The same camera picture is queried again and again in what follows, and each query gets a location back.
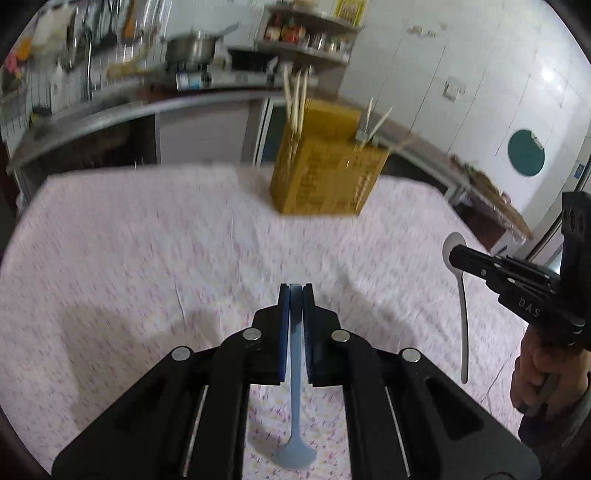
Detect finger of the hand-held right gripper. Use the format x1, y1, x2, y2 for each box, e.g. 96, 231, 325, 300
448, 245, 561, 282
480, 266, 556, 297

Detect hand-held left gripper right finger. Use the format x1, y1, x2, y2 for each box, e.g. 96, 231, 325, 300
302, 283, 542, 480

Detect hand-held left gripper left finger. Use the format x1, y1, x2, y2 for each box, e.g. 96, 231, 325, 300
52, 283, 291, 480

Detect metal spoon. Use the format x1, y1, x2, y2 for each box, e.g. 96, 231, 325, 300
441, 232, 470, 385

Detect blue plastic spoon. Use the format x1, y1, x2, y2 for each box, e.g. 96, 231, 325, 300
272, 286, 317, 472

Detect yellow utensil holder box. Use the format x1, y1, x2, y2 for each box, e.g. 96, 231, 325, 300
270, 98, 390, 219

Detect cream chopstick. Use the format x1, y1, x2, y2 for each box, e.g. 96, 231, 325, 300
301, 66, 312, 136

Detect wooden chopstick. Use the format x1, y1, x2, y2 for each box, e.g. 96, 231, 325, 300
281, 68, 297, 132
294, 69, 303, 134
369, 106, 394, 141

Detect person's right forearm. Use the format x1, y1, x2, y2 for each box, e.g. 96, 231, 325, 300
517, 388, 591, 464

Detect person's right hand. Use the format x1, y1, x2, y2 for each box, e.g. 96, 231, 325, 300
510, 329, 591, 415

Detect vegetable basket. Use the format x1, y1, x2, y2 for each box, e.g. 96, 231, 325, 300
454, 156, 512, 205

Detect green round board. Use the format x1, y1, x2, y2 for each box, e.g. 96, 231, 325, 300
507, 128, 546, 176

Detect pink floral tablecloth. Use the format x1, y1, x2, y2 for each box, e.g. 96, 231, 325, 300
0, 163, 533, 480

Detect glass door counter cabinet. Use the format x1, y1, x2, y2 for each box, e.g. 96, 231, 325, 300
156, 96, 288, 165

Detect corner shelf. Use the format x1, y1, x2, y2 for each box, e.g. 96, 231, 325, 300
253, 4, 364, 66

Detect steel gas stove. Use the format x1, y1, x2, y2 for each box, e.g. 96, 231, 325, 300
172, 62, 279, 92

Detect black wok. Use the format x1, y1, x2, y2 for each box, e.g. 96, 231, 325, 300
226, 48, 279, 71

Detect steel pot with lid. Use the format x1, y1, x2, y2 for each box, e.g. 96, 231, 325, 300
165, 22, 241, 66

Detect yellow rubber item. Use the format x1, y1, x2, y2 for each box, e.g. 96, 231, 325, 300
106, 59, 154, 80

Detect steel faucet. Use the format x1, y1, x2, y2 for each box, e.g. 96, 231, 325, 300
69, 27, 100, 103

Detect white hanging cloth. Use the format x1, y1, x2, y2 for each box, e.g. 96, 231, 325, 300
32, 6, 75, 57

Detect yellow wall poster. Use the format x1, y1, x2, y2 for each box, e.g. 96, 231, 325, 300
334, 0, 369, 27

